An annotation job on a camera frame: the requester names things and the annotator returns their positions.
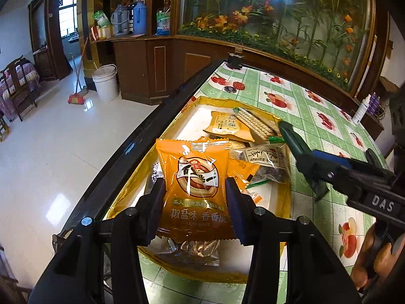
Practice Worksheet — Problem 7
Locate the dark green snack packet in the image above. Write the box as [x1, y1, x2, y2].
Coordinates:
[278, 121, 329, 202]

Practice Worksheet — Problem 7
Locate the orange round-logo snack packet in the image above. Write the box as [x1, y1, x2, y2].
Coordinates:
[155, 139, 234, 242]

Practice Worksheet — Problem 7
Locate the clear bag dried snack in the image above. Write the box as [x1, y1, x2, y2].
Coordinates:
[238, 143, 290, 186]

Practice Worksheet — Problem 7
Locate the large orange biscuit packet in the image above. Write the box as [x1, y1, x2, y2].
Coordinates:
[204, 111, 255, 142]

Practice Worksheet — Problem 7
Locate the right hand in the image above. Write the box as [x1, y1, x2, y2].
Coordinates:
[350, 223, 404, 290]

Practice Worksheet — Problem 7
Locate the small orange snack packet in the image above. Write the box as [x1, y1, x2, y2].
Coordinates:
[227, 158, 260, 192]

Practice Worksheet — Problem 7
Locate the green fruit pattern tablecloth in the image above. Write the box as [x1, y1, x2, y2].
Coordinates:
[137, 62, 399, 303]

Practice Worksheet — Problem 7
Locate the white spray bottle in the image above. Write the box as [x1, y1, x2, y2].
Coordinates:
[352, 94, 371, 125]

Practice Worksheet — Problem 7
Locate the purple bottle pair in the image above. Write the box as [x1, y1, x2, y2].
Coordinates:
[367, 92, 380, 116]

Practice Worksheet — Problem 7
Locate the cracker pack green wrapper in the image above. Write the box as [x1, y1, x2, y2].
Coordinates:
[233, 107, 285, 145]

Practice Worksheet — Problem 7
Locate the yellow cardboard tray box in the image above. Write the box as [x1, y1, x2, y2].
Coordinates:
[106, 96, 292, 283]

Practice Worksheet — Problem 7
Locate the red broom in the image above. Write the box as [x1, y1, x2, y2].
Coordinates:
[67, 38, 89, 105]

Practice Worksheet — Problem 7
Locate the white plastic bucket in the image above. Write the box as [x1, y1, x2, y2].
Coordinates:
[92, 64, 119, 102]

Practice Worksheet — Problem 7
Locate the small black jar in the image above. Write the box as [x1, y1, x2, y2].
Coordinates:
[227, 53, 243, 70]

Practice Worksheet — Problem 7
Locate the wooden chair with cushion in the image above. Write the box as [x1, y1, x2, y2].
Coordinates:
[1, 56, 40, 122]

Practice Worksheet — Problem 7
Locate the grey thermos jug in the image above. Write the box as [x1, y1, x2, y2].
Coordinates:
[111, 4, 129, 36]

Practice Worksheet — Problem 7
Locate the green white bag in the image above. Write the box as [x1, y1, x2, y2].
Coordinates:
[93, 10, 111, 28]

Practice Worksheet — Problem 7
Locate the blue thermos jug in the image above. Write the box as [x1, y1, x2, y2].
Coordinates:
[132, 2, 147, 35]

